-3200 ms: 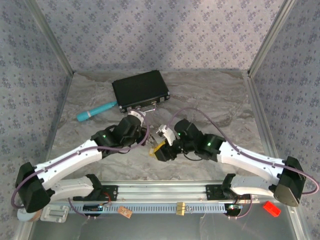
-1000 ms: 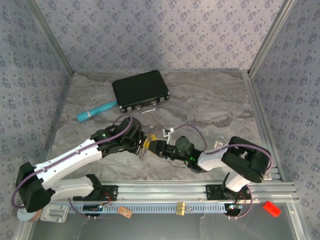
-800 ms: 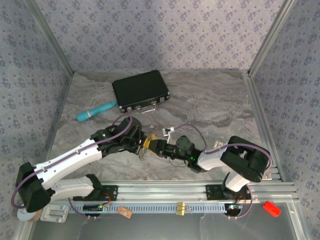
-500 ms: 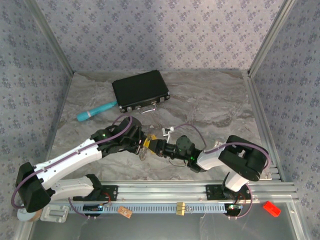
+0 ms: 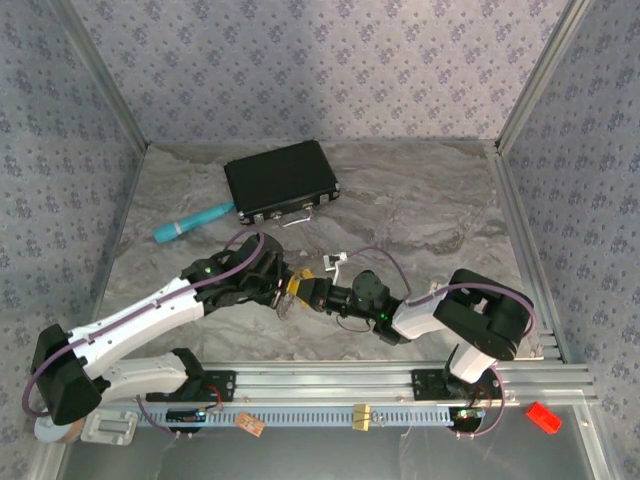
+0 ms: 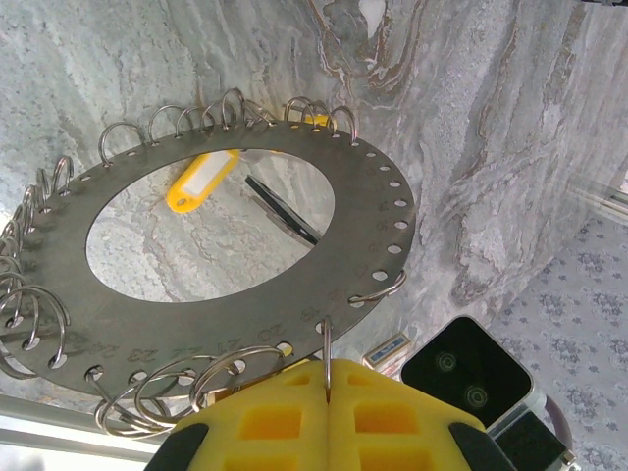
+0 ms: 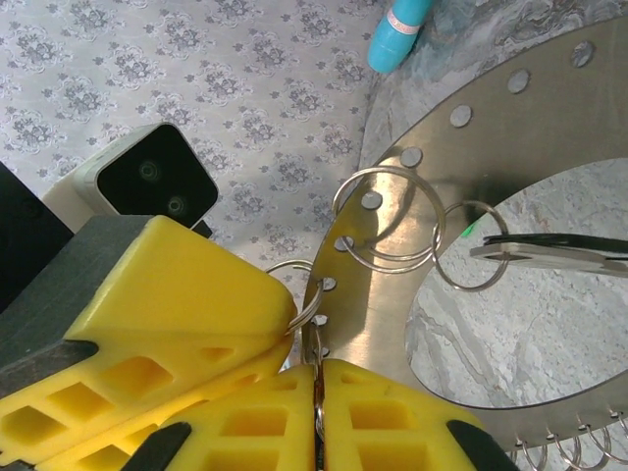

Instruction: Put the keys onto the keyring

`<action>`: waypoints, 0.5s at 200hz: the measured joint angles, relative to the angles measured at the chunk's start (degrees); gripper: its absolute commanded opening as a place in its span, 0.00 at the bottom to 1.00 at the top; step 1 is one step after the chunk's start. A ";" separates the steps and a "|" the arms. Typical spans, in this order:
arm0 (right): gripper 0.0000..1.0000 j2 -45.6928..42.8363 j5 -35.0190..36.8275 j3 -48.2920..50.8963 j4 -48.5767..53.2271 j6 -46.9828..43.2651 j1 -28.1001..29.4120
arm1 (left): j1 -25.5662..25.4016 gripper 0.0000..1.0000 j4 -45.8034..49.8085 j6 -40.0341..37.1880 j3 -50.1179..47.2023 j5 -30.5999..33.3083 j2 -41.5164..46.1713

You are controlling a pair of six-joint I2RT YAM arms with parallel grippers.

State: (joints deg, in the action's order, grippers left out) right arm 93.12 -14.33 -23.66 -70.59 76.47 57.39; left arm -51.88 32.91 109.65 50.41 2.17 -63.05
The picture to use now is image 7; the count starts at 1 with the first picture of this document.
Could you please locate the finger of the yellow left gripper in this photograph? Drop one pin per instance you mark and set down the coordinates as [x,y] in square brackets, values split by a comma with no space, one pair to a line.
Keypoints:
[235,387]
[196,284]

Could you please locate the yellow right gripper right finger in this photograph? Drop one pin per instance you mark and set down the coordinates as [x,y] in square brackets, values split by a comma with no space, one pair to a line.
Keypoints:
[392,432]

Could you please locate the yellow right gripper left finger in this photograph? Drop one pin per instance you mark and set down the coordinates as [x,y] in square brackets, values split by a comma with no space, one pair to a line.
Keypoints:
[245,432]

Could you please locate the teal marker pen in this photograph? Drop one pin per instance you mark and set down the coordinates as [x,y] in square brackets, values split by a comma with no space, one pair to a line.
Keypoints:
[392,44]

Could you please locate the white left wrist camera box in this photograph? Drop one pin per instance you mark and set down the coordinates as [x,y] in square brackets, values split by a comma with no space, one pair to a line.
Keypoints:
[147,172]

